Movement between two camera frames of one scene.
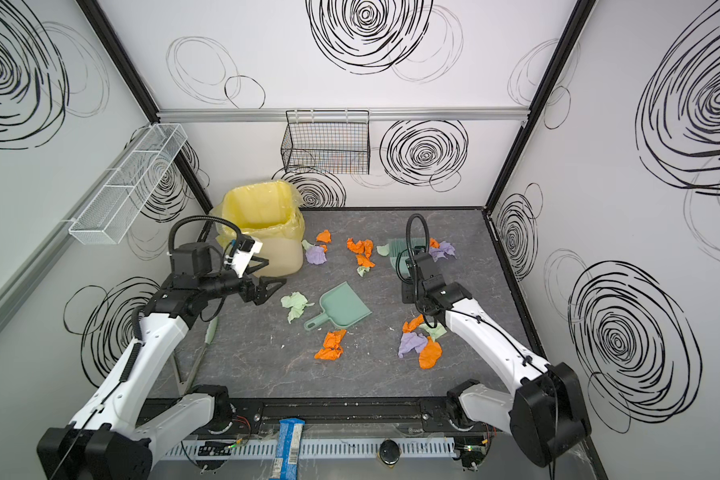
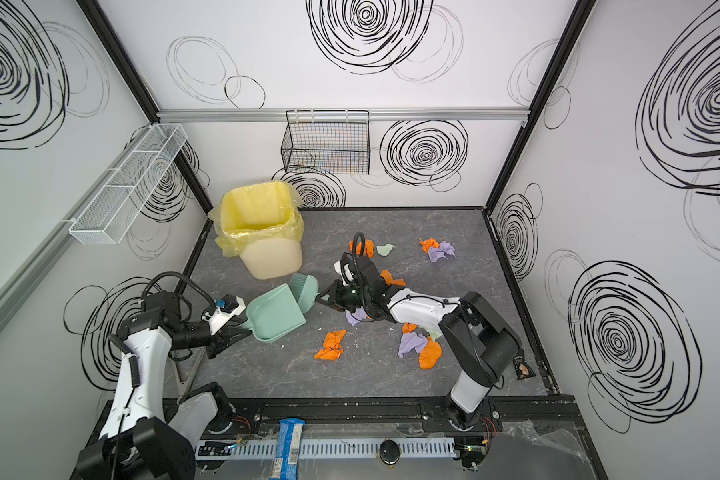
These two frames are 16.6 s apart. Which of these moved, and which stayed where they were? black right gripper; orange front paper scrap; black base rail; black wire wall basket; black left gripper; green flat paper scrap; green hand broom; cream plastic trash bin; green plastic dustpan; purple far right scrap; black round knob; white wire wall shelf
Moved: black left gripper; green hand broom; green plastic dustpan; black right gripper
Stayed: purple far right scrap; black round knob; black base rail; orange front paper scrap; cream plastic trash bin; black wire wall basket; white wire wall shelf; green flat paper scrap
